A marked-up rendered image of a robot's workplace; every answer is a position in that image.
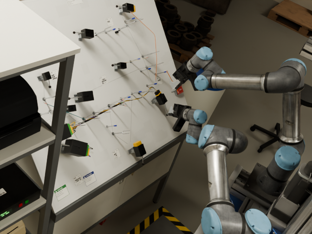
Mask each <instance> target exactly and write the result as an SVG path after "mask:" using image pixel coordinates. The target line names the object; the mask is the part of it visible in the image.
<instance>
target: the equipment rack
mask: <svg viewBox="0 0 312 234"><path fill-rule="evenodd" d="M80 50H81V48H80V47H79V46H78V45H76V44H75V43H74V42H72V41H71V40H70V39H68V38H67V37H66V36H65V35H63V34H62V33H61V32H59V31H58V30H57V29H56V28H54V27H53V26H52V25H50V24H49V23H48V22H46V21H45V20H44V19H42V18H41V17H40V16H38V15H37V14H36V13H35V12H34V11H32V10H31V9H30V8H28V7H27V6H26V5H24V4H23V3H22V2H20V1H19V0H0V81H3V80H6V79H9V78H13V77H16V76H18V75H21V74H25V73H28V72H31V71H34V70H37V69H40V68H43V67H47V66H50V65H53V64H56V63H59V70H58V80H57V87H56V94H55V101H54V108H53V116H52V125H51V126H50V125H49V124H48V123H47V122H46V121H45V120H44V119H43V118H41V119H42V120H41V128H40V131H39V132H37V133H35V134H33V135H31V136H29V137H27V138H25V139H23V140H21V141H18V142H16V143H14V144H12V145H10V146H8V147H6V148H4V149H2V150H0V169H1V168H3V167H5V166H7V165H9V164H12V163H15V164H16V165H17V166H18V167H19V168H20V169H21V170H22V171H23V172H24V173H25V174H26V175H27V177H28V178H29V179H30V180H31V181H32V182H33V183H34V184H35V185H36V186H37V187H38V188H39V189H41V188H40V186H39V185H38V184H37V183H36V182H35V181H34V180H33V179H32V178H31V177H30V176H29V175H28V174H27V173H26V172H25V171H24V170H23V169H22V168H21V167H20V166H19V165H18V164H17V163H16V161H18V160H20V159H22V158H24V157H26V156H28V155H30V154H32V153H34V152H37V151H39V150H41V149H43V148H45V147H47V146H49V147H48V154H47V161H46V169H45V178H44V186H43V190H42V189H41V191H40V198H39V199H38V200H36V201H34V202H32V203H31V204H29V205H27V206H25V207H24V208H22V209H20V210H19V211H17V212H15V213H13V214H12V215H10V216H8V217H7V218H5V219H3V220H1V221H0V233H1V232H2V231H4V230H6V229H7V228H9V227H11V226H12V225H14V224H15V223H17V222H19V221H20V220H22V219H24V218H26V217H27V216H29V215H31V214H32V213H34V212H36V211H37V210H39V209H40V214H39V224H38V231H37V234H47V230H48V225H49V219H50V212H51V207H52V199H53V192H54V186H55V181H56V174H57V168H58V162H59V154H60V148H61V142H62V136H63V130H64V124H65V116H66V110H67V104H68V98H69V92H70V86H71V80H72V72H73V66H74V60H75V54H78V53H80Z"/></svg>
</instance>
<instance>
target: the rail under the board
mask: <svg viewBox="0 0 312 234"><path fill-rule="evenodd" d="M186 134H187V131H186V132H184V133H182V134H181V135H179V136H178V137H176V138H175V139H173V140H171V141H170V142H168V143H167V144H165V145H163V146H162V147H160V148H159V149H157V150H155V151H154V152H152V153H151V154H149V155H147V156H146V157H144V158H143V159H141V160H140V161H138V162H136V163H135V164H133V165H131V166H130V167H128V168H127V169H125V170H124V171H122V172H121V173H119V174H117V175H116V176H114V177H113V178H111V179H109V180H108V181H106V182H105V183H103V184H101V185H100V186H98V187H97V188H95V189H93V190H92V191H90V192H89V193H87V194H85V195H84V196H82V197H81V198H79V199H77V200H76V201H74V202H73V203H71V204H70V205H68V206H66V207H65V208H63V209H62V210H60V211H58V212H57V213H55V214H54V213H53V212H52V209H51V212H50V218H51V220H52V221H53V222H54V223H56V222H58V221H59V220H61V219H62V218H64V217H65V216H67V215H68V214H70V213H71V212H73V211H74V210H76V209H77V208H79V207H81V206H82V205H84V204H85V203H87V202H88V201H90V200H91V199H93V198H94V197H96V196H98V195H99V194H101V193H102V192H104V191H105V190H107V189H108V188H110V187H112V186H113V185H115V184H116V183H118V182H119V181H121V180H122V179H124V178H125V177H127V176H129V175H130V174H132V173H133V172H135V171H136V170H138V169H139V168H141V167H142V166H144V165H146V164H147V163H149V162H150V161H152V160H153V159H155V158H156V157H158V156H159V155H161V154H162V153H164V152H165V151H167V150H169V149H170V148H172V147H173V146H175V145H176V144H178V143H179V142H181V141H182V140H184V139H186V136H187V135H186ZM142 163H144V165H142Z"/></svg>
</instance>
